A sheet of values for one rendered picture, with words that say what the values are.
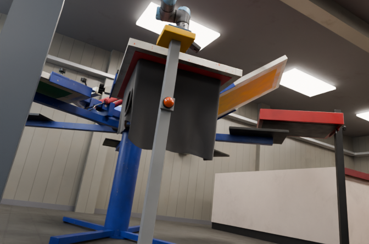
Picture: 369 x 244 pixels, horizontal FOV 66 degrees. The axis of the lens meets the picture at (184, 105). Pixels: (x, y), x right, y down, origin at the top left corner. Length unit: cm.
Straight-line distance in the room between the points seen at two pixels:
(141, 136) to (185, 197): 477
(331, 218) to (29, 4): 335
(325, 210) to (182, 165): 315
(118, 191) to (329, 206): 230
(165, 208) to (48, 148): 238
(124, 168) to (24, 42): 150
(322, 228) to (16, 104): 326
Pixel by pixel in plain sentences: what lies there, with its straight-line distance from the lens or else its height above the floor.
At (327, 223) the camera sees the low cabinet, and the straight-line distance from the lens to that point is 369.
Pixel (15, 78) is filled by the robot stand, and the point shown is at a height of 69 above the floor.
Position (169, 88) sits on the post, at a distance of 108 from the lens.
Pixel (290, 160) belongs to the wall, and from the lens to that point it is 811.
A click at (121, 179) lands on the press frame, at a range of 255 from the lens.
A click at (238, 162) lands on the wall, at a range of 685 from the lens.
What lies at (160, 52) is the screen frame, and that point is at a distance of 135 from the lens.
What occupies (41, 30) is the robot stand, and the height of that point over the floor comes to 93.
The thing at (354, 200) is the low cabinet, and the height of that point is 58.
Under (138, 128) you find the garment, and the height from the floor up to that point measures 60.
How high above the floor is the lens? 30
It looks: 19 degrees up
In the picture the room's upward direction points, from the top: 7 degrees clockwise
